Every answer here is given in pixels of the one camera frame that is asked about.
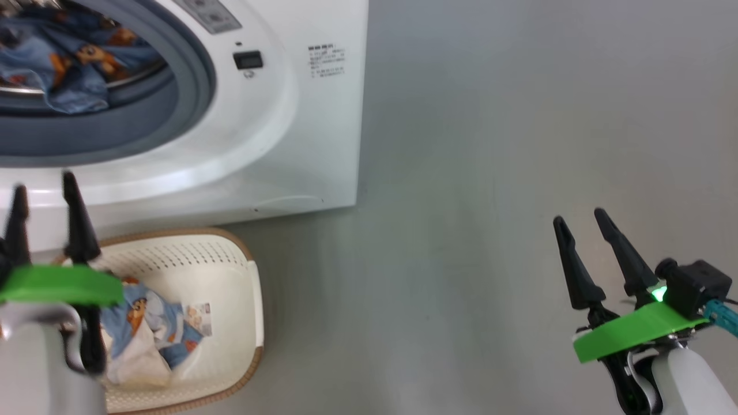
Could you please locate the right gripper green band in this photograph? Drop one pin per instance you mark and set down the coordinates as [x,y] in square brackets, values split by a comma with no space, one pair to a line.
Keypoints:
[634,331]

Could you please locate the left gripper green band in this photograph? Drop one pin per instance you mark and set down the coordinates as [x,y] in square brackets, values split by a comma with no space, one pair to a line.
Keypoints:
[63,285]

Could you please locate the blue cartoon boy print garment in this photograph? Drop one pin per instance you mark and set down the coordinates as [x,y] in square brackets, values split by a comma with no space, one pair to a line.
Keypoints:
[155,320]

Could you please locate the cream white garment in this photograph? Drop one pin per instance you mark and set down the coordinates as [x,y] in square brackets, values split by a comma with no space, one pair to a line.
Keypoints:
[138,363]

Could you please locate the blue bear print garment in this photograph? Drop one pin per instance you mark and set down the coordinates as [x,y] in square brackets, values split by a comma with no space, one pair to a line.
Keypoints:
[75,63]

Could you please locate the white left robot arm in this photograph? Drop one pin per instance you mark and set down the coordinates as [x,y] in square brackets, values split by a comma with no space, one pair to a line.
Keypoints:
[34,369]

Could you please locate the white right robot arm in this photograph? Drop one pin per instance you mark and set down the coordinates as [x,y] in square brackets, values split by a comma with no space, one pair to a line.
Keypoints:
[686,380]

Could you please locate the printed basket label sticker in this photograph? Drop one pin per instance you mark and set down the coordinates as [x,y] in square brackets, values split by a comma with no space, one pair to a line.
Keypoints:
[199,318]

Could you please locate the grey rubber door gasket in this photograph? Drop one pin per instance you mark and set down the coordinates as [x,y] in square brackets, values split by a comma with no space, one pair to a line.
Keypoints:
[190,86]

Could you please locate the cream laundry basket brown rim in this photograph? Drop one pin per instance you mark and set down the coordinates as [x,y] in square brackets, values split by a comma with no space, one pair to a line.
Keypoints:
[230,323]

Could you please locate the white front-load washing machine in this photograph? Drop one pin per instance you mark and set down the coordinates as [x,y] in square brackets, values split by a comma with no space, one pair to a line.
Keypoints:
[300,144]

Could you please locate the grey instruction sticker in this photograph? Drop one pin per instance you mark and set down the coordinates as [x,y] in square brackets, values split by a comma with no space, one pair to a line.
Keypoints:
[210,14]

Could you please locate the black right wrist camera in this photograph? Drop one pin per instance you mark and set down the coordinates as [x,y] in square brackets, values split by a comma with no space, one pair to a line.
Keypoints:
[695,285]

